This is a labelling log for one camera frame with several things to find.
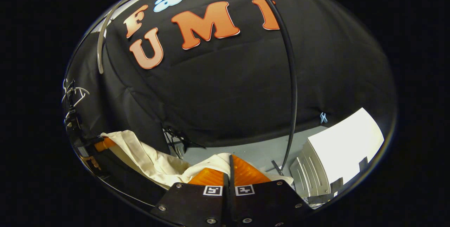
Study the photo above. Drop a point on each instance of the black clothes rack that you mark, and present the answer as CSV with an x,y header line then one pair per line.
x,y
293,79

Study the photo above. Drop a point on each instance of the black backdrop cloth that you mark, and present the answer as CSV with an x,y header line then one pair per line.
x,y
228,86

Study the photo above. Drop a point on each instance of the white ribbed plastic box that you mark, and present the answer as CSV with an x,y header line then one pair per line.
x,y
344,146

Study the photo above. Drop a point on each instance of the white plastic hanger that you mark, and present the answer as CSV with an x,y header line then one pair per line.
x,y
79,89

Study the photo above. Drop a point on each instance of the light blue clip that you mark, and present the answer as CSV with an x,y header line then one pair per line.
x,y
323,117

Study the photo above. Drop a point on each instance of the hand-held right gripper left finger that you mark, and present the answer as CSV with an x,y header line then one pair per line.
x,y
193,206

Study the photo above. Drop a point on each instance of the cream jacket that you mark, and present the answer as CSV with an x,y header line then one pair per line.
x,y
147,158

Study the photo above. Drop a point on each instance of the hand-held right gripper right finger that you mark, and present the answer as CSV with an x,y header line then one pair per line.
x,y
267,206

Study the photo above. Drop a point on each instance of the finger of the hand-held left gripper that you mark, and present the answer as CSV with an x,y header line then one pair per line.
x,y
104,144

